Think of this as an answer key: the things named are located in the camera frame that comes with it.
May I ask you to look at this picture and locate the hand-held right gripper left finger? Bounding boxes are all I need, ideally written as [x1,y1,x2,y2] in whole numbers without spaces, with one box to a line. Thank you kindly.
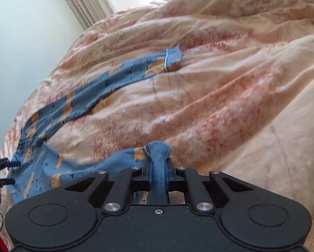
[65,157,152,215]

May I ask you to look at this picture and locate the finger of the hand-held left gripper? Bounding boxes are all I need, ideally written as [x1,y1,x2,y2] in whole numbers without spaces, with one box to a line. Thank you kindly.
[0,158,21,175]
[0,176,16,190]

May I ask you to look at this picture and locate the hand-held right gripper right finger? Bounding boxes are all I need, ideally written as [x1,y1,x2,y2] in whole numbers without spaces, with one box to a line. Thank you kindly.
[167,159,254,215]

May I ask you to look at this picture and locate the blue printed pants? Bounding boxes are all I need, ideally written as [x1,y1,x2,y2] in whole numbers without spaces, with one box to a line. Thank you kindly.
[8,46,184,206]

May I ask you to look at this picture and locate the red object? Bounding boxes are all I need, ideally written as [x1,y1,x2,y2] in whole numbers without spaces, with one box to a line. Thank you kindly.
[0,234,15,252]

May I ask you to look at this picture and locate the cream floral blanket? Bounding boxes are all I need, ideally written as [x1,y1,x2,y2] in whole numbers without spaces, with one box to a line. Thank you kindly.
[0,0,314,252]

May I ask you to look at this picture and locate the beige pleated curtain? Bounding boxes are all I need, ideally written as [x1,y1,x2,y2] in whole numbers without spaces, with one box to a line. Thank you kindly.
[53,0,116,31]

